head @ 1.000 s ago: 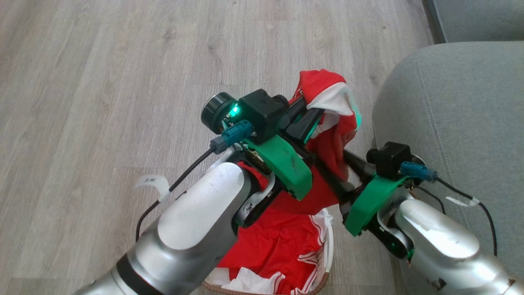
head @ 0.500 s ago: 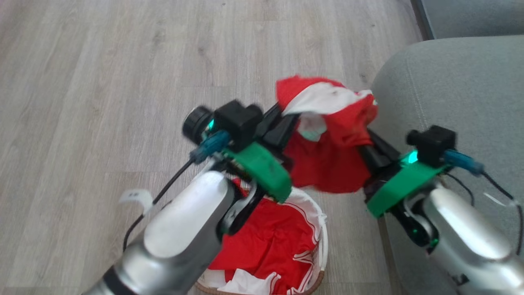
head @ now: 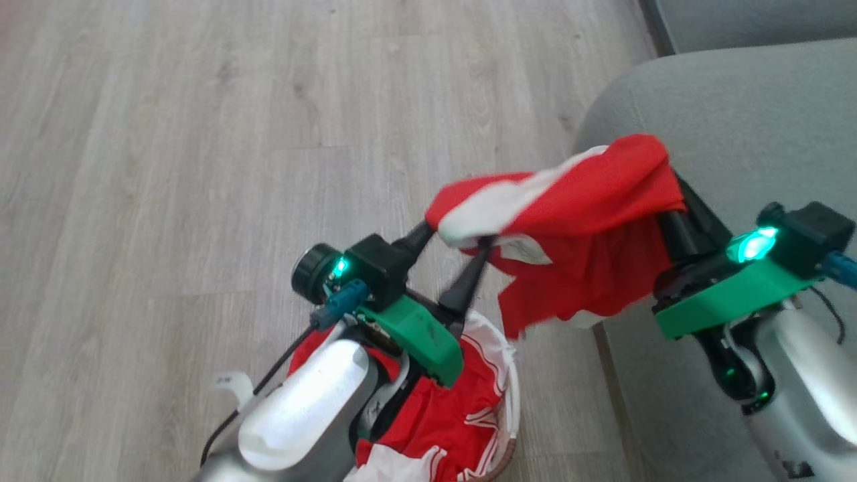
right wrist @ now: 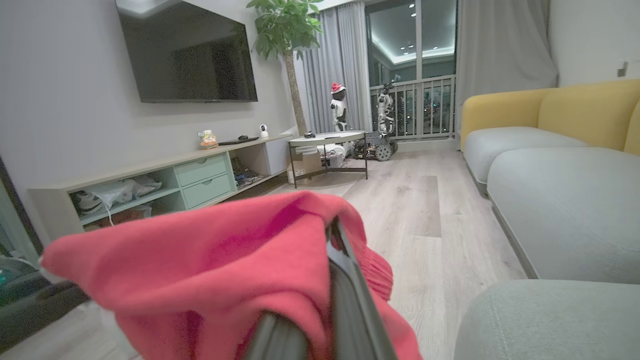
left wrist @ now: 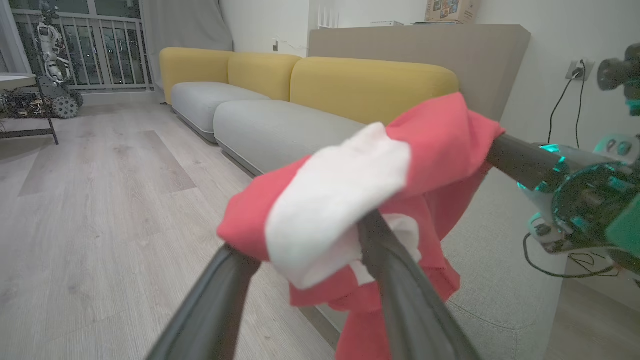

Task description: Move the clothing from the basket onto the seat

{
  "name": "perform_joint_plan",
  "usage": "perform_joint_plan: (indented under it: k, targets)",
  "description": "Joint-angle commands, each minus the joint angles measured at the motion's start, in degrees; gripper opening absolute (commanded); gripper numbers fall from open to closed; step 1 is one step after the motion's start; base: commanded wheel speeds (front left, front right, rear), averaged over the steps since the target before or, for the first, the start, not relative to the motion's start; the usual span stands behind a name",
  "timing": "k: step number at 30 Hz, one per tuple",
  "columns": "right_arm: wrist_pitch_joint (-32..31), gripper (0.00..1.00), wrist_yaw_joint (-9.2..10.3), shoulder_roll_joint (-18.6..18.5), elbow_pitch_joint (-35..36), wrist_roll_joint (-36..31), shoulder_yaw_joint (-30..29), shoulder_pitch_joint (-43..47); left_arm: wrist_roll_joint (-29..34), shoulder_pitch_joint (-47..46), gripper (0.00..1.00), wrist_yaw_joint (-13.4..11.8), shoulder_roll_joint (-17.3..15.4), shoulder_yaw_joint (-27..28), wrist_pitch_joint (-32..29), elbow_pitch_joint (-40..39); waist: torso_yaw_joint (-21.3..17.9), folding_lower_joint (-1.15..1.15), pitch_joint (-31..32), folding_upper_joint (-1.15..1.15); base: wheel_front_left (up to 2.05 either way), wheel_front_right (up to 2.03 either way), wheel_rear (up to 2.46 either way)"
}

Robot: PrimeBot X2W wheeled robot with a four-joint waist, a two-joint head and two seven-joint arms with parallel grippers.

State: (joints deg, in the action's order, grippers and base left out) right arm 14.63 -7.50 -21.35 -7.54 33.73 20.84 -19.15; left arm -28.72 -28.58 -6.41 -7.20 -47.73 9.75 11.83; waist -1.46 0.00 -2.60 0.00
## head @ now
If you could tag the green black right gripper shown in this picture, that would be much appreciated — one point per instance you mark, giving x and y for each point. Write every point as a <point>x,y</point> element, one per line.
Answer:
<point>723,298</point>

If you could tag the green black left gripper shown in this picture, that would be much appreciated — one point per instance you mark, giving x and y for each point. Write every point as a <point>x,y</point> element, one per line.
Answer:
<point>428,345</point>

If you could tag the red garment with white band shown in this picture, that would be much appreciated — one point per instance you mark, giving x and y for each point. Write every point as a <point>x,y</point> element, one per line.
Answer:
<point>589,214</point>

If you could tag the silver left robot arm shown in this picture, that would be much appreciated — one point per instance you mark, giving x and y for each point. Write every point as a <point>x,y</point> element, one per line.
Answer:
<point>301,408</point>

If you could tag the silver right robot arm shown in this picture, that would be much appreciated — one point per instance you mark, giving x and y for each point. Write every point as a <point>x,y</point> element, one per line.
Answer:
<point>807,381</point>

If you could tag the white round laundry basket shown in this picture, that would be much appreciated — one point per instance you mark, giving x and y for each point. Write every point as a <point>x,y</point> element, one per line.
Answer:
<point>510,395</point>

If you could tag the grey sofa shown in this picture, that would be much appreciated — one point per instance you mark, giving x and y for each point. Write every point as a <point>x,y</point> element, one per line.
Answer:
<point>736,107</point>

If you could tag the red garment with white stripes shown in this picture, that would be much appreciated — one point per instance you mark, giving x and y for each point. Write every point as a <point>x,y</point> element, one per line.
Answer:
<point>455,415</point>

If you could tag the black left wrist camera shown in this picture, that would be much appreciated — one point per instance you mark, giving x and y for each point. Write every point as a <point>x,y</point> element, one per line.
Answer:
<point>375,264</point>

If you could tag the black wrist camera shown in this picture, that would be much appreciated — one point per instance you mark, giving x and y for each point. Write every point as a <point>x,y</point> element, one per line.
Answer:
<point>813,234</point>
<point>375,264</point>

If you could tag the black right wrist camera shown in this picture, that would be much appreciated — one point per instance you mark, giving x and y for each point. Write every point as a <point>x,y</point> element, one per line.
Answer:
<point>813,234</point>

